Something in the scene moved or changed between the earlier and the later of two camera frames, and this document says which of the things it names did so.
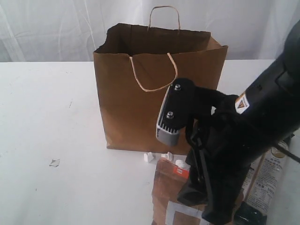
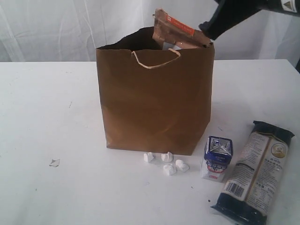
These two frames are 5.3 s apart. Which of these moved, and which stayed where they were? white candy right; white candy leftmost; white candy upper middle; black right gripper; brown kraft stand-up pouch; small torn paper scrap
Moved: black right gripper; brown kraft stand-up pouch
Stayed: white candy right; small torn paper scrap; white candy leftmost; white candy upper middle
